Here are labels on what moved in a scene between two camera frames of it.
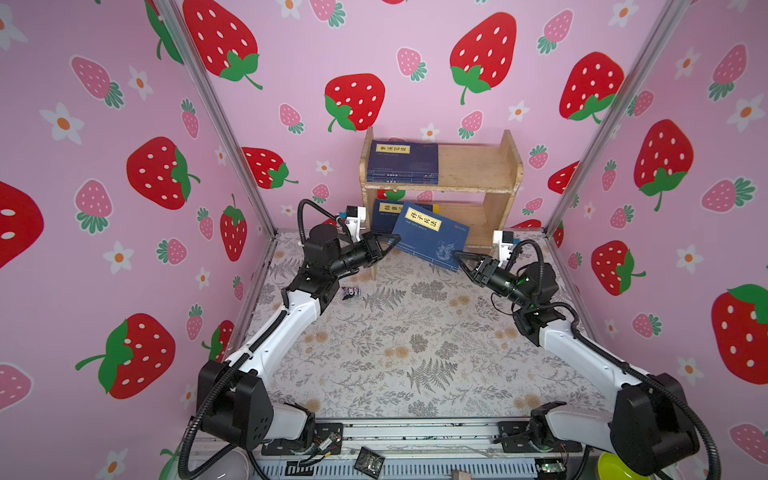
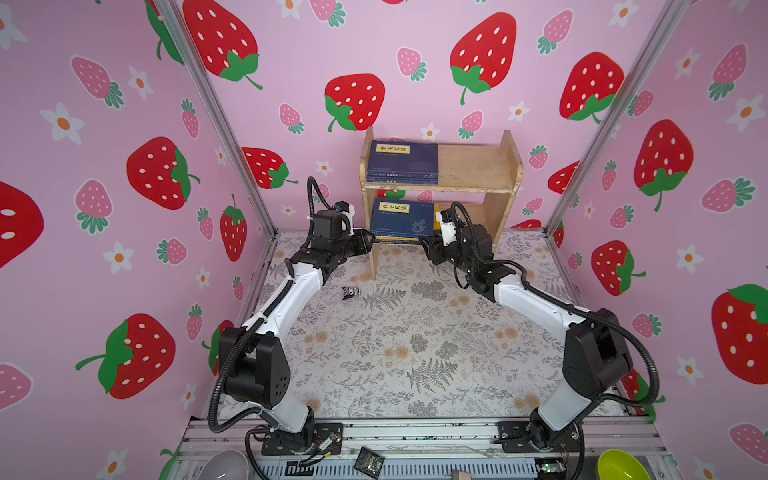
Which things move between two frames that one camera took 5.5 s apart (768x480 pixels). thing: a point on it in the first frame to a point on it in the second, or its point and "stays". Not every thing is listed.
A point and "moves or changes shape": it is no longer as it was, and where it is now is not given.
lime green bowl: [610, 467] stays
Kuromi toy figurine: [350, 292] stays
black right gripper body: [498, 281] to [453, 253]
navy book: [387, 212] to [400, 235]
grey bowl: [233, 465] stays
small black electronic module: [369, 462] stays
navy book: [431, 237] moves or changes shape
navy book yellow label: [403, 176] stays
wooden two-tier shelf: [495, 170] stays
